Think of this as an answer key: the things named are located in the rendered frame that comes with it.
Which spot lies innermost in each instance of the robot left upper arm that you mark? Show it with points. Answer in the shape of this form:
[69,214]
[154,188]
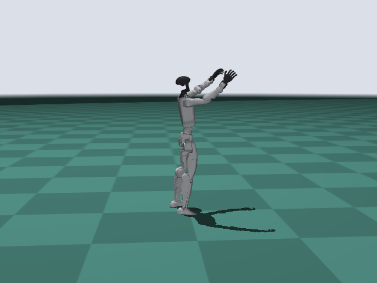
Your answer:
[197,90]

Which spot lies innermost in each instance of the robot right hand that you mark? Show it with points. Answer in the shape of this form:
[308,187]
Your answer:
[228,77]

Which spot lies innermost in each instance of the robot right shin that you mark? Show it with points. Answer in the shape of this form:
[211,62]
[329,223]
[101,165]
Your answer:
[186,187]

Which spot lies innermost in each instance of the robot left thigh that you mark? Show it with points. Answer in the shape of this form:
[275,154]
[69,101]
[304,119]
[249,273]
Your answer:
[181,170]

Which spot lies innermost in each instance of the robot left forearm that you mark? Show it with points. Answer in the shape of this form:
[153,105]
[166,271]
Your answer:
[205,84]

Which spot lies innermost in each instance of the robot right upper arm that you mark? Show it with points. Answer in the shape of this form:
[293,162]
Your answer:
[189,102]

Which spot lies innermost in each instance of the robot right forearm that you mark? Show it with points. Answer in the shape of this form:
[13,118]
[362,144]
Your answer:
[214,93]

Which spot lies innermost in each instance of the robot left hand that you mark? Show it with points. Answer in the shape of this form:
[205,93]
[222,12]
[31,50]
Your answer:
[216,73]

